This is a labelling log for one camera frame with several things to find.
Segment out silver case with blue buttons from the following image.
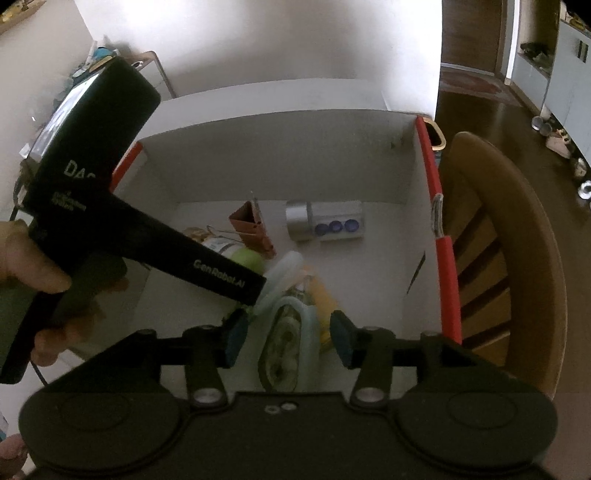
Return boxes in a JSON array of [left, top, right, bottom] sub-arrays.
[[285, 199, 364, 244]]

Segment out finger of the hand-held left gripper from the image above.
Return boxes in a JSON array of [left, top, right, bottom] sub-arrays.
[[124, 209, 269, 306]]

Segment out wooden wall shelf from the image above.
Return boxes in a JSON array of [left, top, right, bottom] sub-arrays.
[[0, 0, 48, 34]]

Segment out yellow small box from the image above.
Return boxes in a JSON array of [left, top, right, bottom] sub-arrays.
[[308, 272, 343, 354]]

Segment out wooden chair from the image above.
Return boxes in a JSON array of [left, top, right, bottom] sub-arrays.
[[422, 117, 568, 401]]

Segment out glass bottle with green cap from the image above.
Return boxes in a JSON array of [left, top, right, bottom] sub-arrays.
[[187, 228, 266, 275]]

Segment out row of shoes under cabinet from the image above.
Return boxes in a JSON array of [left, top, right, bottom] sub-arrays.
[[530, 112, 591, 200]]

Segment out shoes in cabinet niche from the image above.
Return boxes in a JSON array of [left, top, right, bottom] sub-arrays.
[[519, 41, 553, 62]]

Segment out red cardboard box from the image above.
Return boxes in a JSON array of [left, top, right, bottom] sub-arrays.
[[110, 107, 463, 370]]

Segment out light blue oval case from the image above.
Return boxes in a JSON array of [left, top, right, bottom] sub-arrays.
[[257, 251, 322, 394]]

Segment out red binder clip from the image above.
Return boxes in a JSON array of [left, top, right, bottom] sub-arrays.
[[203, 191, 279, 258]]

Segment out white wall cabinet unit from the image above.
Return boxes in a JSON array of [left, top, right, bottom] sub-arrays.
[[507, 0, 591, 126]]

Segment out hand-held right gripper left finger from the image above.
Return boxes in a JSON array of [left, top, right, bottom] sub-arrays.
[[106, 308, 250, 409]]

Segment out white wooden sideboard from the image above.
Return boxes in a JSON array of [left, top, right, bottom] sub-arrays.
[[18, 39, 177, 162]]

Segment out person's left hand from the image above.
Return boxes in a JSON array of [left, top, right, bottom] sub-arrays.
[[0, 219, 107, 367]]

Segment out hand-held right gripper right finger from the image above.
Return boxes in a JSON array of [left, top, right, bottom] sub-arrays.
[[329, 310, 502, 411]]

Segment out dark patterned doormat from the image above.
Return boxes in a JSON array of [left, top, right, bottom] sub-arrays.
[[438, 64, 514, 101]]

